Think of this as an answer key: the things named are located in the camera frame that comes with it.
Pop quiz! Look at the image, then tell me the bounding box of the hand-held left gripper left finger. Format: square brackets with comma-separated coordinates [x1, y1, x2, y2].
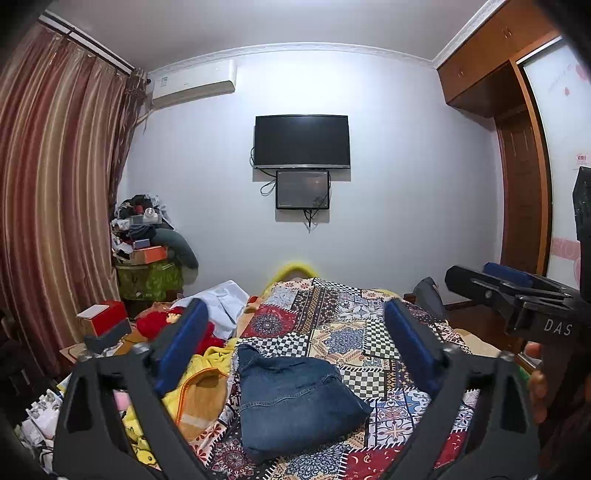
[52, 298, 211, 480]

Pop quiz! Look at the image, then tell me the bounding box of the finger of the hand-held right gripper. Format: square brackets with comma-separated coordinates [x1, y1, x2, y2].
[444, 265, 573, 324]
[482, 262, 573, 291]

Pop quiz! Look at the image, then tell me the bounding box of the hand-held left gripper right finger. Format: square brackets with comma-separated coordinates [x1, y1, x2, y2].
[385, 298, 541, 480]

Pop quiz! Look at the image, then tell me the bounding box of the blue denim jacket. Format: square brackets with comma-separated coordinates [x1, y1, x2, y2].
[235, 344, 374, 462]

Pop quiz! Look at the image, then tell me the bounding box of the person's right forearm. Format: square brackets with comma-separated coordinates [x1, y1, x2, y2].
[538, 388, 591, 480]

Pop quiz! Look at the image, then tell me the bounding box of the person's right hand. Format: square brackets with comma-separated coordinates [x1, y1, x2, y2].
[526, 342, 550, 423]

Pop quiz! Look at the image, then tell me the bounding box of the red plush toy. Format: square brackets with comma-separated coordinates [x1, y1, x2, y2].
[136, 307, 227, 356]

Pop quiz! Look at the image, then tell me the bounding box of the dark blue garment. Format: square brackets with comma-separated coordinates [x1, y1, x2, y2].
[412, 277, 450, 321]

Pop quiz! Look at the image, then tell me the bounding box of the yellow blanket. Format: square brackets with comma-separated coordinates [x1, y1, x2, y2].
[122, 344, 241, 467]

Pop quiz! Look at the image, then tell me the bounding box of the white cloth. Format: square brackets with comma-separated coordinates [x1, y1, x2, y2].
[173, 279, 250, 340]

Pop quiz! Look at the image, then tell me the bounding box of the dark grey box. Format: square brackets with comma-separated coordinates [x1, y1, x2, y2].
[83, 320, 134, 356]

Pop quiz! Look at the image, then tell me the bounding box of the patchwork patterned blanket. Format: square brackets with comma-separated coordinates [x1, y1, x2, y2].
[187, 277, 490, 480]

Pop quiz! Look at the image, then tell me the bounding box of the wooden room door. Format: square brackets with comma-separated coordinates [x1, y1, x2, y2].
[493, 108, 553, 276]

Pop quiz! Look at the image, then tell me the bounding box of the red box with white lid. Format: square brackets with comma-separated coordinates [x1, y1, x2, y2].
[76, 300, 128, 337]

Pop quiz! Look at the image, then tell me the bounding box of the orange box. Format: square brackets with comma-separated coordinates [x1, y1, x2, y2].
[129, 246, 170, 265]

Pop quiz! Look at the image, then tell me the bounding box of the grey neck pillow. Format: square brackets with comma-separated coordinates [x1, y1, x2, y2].
[150, 228, 199, 269]

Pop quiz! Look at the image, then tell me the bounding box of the wooden nightstand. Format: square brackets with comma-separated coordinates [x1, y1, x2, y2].
[59, 344, 85, 371]

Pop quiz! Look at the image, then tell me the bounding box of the pile of clutter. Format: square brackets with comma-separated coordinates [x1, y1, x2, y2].
[111, 194, 174, 252]

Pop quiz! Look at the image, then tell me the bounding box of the yellow plush cushion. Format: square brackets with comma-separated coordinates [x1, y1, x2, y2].
[267, 261, 319, 289]

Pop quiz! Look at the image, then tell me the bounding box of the pile of papers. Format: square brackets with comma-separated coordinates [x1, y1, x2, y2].
[14, 387, 66, 462]

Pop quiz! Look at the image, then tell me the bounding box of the striped brown curtain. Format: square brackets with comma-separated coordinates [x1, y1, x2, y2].
[0, 21, 148, 374]

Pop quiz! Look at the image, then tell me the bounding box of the wooden overhead cabinet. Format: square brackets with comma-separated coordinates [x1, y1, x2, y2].
[436, 0, 561, 121]

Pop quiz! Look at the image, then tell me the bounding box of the white air conditioner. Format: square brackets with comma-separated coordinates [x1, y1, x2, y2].
[147, 59, 238, 110]

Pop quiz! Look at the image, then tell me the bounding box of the light wooden bed frame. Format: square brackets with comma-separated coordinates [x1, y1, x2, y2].
[455, 328, 529, 374]

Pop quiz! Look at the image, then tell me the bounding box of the small black wall monitor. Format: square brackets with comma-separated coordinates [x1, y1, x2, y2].
[276, 169, 331, 210]

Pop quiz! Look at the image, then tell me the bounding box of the black wall television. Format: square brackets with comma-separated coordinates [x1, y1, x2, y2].
[253, 115, 352, 171]

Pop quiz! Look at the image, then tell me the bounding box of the white curtain rail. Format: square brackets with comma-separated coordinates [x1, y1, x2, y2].
[39, 11, 148, 79]

